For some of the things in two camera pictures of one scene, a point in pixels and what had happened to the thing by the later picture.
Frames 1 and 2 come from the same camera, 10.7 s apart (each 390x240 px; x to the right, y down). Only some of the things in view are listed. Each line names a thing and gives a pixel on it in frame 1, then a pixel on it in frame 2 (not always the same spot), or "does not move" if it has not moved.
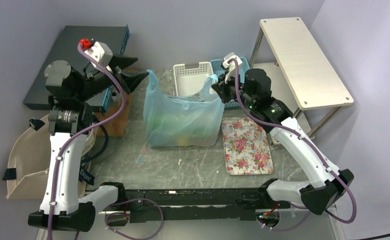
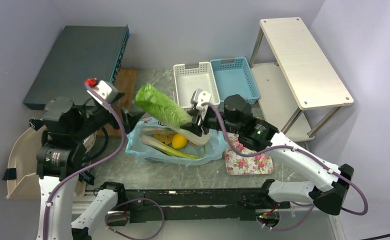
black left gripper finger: [130, 83] -> [130, 119]
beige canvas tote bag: [27, 172] does not move
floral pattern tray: [246, 147] does not move
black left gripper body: [96, 83] -> [92, 118]
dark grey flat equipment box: [66, 49] does not move
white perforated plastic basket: [190, 81] does not move
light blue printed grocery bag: [193, 120] -> [216, 146]
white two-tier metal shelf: [303, 82] does not move
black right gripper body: [228, 91] -> [210, 119]
